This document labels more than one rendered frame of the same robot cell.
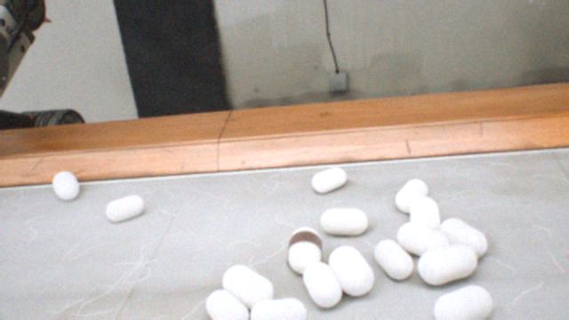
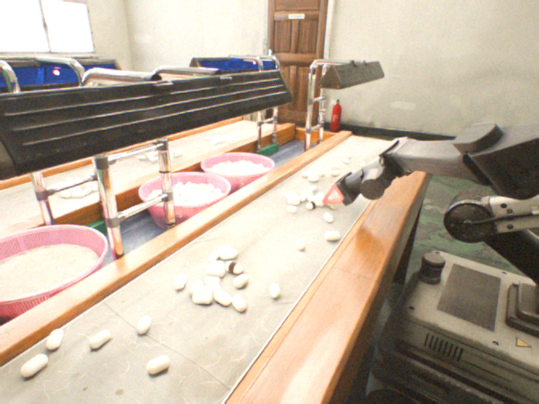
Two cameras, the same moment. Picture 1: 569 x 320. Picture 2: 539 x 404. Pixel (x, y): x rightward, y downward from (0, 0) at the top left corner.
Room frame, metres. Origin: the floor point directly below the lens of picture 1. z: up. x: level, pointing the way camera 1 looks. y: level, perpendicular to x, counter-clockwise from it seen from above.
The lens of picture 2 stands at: (0.57, -0.52, 1.16)
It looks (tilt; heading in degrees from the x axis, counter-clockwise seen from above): 25 degrees down; 112
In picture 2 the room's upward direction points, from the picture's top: 2 degrees clockwise
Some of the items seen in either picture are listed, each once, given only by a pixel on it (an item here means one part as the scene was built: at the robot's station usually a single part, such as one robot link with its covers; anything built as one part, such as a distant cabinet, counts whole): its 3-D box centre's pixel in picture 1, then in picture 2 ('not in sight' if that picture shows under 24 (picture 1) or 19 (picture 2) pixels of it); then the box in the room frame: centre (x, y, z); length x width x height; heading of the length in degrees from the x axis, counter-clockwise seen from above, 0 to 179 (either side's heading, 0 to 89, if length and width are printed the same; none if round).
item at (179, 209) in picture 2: not in sight; (187, 201); (-0.02, 0.27, 0.72); 0.27 x 0.27 x 0.10
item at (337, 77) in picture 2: not in sight; (358, 72); (0.33, 0.93, 1.08); 0.62 x 0.08 x 0.07; 84
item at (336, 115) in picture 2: not in sight; (336, 115); (-0.50, 4.69, 0.25); 0.18 x 0.14 x 0.49; 88
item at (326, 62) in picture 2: not in sight; (334, 116); (0.25, 0.95, 0.90); 0.20 x 0.19 x 0.45; 84
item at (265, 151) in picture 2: not in sight; (253, 106); (-0.14, 0.99, 0.90); 0.20 x 0.19 x 0.45; 84
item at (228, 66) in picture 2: not in sight; (237, 65); (-0.22, 1.00, 1.08); 0.62 x 0.08 x 0.07; 84
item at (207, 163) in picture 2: not in sight; (238, 175); (0.01, 0.55, 0.72); 0.27 x 0.27 x 0.10
